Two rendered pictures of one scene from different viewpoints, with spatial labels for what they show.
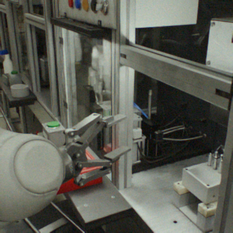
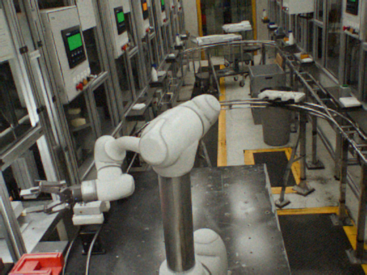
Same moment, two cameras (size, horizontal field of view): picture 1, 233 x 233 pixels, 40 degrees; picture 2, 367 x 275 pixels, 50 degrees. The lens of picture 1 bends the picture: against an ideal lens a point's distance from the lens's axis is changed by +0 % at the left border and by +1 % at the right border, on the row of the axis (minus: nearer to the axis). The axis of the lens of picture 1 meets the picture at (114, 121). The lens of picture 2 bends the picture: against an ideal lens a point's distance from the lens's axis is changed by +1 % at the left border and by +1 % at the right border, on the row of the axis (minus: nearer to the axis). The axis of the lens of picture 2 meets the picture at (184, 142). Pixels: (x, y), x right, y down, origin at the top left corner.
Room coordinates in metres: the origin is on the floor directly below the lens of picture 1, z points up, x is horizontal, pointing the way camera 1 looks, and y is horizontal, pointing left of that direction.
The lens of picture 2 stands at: (1.51, 1.30, 1.87)
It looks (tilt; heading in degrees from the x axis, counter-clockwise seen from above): 23 degrees down; 214
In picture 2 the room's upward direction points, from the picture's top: 7 degrees counter-clockwise
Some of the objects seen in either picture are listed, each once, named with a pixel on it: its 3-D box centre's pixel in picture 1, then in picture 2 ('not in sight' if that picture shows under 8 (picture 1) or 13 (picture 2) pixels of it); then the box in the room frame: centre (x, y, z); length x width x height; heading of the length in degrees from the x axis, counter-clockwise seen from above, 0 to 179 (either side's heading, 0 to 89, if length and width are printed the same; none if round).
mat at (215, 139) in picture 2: not in sight; (207, 102); (-3.76, -1.76, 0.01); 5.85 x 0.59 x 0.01; 27
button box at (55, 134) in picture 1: (56, 140); not in sight; (1.01, 0.20, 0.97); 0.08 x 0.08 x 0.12; 27
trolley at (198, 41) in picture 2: not in sight; (218, 60); (-4.70, -1.99, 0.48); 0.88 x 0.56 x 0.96; 135
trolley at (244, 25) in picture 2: not in sight; (238, 46); (-6.02, -2.20, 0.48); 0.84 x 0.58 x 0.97; 35
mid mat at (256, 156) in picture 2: not in sight; (272, 167); (-1.90, 0.02, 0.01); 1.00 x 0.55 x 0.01; 27
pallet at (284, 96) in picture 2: not in sight; (281, 98); (-1.63, 0.21, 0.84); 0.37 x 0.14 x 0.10; 85
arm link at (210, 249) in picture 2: not in sight; (205, 257); (0.46, 0.62, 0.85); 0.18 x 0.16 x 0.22; 3
